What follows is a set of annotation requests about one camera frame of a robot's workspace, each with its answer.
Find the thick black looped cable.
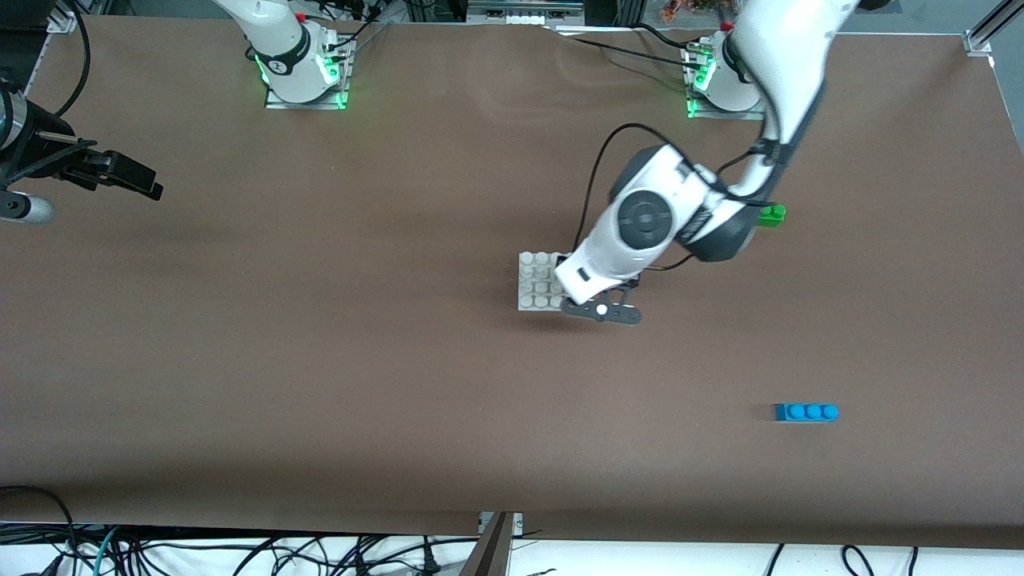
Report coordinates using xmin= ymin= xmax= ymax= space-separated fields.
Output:
xmin=0 ymin=484 xmax=81 ymax=576

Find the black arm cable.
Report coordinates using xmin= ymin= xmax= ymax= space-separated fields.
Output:
xmin=572 ymin=122 xmax=781 ymax=273
xmin=48 ymin=0 xmax=94 ymax=121

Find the orange red clutter pile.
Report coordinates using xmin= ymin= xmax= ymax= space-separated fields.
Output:
xmin=661 ymin=0 xmax=741 ymax=22

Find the short black table cable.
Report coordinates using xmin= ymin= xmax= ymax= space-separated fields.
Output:
xmin=634 ymin=22 xmax=706 ymax=52

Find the white studded base plate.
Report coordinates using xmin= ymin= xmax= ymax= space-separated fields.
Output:
xmin=518 ymin=251 xmax=574 ymax=312

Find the teal cable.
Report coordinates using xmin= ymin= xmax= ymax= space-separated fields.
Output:
xmin=91 ymin=524 xmax=122 ymax=576

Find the long black table cable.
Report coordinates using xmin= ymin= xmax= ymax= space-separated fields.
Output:
xmin=550 ymin=28 xmax=695 ymax=65

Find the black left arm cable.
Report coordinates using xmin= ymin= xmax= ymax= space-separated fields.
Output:
xmin=572 ymin=122 xmax=781 ymax=273

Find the dark metal beam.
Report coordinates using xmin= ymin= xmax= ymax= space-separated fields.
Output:
xmin=458 ymin=512 xmax=514 ymax=576

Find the aluminium frame rail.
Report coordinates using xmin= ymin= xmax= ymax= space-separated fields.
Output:
xmin=466 ymin=0 xmax=586 ymax=26

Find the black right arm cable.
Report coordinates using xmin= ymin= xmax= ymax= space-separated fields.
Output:
xmin=48 ymin=0 xmax=94 ymax=121

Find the brown table cover sheet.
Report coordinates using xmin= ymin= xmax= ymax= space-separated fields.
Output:
xmin=0 ymin=14 xmax=1024 ymax=553

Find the blue three-stud block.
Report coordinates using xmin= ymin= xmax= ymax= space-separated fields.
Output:
xmin=774 ymin=403 xmax=840 ymax=422

